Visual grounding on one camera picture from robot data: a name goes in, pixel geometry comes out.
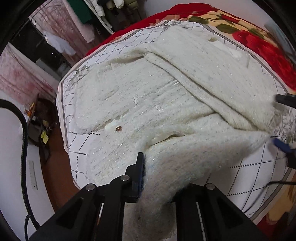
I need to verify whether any white fuzzy knit jacket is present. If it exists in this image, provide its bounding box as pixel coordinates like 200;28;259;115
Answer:
73;25;285;240

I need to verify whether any clothes rack with garments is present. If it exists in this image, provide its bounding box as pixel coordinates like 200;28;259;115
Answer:
66;1;142;35

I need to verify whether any white grid pattern cloth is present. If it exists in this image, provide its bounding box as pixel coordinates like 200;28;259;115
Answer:
56;21;295;222

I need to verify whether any red floral blanket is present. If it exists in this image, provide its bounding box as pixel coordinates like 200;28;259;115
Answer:
85;2;296;232

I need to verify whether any blue velvet quilt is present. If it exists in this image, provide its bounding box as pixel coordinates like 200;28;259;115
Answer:
264;20;295;64

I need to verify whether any white plastic bag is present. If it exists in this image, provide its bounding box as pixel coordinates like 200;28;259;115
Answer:
43;31;76;56

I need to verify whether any black cable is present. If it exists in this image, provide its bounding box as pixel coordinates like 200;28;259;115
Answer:
0;99;41;241

